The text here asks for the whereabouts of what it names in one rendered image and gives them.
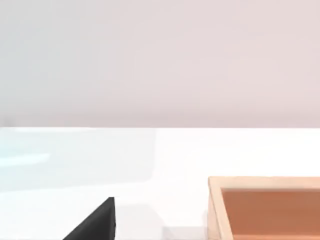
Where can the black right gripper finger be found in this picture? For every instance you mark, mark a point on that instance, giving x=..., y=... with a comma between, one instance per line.
x=100, y=223

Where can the shallow salmon-coloured box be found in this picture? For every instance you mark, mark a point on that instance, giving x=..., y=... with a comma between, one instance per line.
x=265, y=212

